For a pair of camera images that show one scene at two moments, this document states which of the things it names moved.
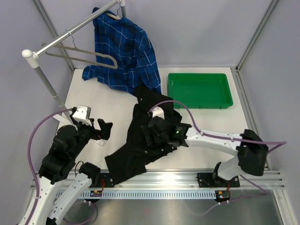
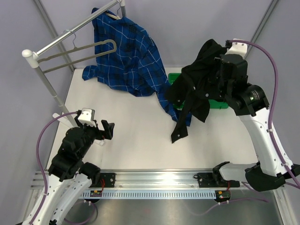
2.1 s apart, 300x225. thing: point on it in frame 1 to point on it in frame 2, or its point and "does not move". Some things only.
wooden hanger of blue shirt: x=115 y=17 does not move
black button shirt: x=133 y=161 to x=198 y=84
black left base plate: x=105 y=181 does not move
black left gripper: x=104 y=133 does not move
